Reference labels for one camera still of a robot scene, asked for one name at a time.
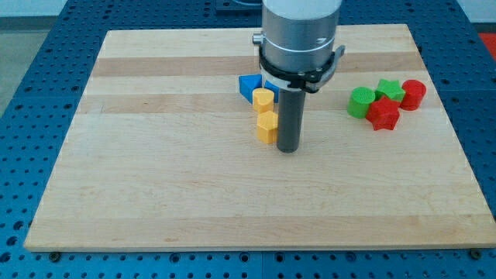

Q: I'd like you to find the yellow hexagon block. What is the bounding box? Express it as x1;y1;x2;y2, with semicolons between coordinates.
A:
257;111;278;144

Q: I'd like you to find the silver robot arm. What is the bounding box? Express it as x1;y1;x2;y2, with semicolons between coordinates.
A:
261;0;342;73

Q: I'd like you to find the yellow heart block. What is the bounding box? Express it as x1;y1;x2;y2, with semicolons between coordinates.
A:
252;88;274;113

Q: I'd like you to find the blue triangle block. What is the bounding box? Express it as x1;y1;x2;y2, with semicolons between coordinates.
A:
238;74;262;104

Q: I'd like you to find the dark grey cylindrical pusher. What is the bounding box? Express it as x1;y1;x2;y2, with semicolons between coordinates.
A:
277;89;305;153

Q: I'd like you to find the wooden board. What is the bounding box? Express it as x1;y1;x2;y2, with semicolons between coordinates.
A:
24;24;495;252

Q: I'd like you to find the green cylinder block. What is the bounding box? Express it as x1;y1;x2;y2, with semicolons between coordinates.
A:
347;87;375;119

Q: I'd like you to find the red star block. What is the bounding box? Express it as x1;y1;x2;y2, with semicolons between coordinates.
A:
366;96;400;130

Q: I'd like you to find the green star block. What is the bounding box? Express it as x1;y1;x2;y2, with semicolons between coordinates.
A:
375;79;405;102

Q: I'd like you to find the red cylinder block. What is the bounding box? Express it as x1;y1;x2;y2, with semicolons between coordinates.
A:
400;80;426;111

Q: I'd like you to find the black clamp ring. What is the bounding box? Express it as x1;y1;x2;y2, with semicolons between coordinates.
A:
257;44;346;95

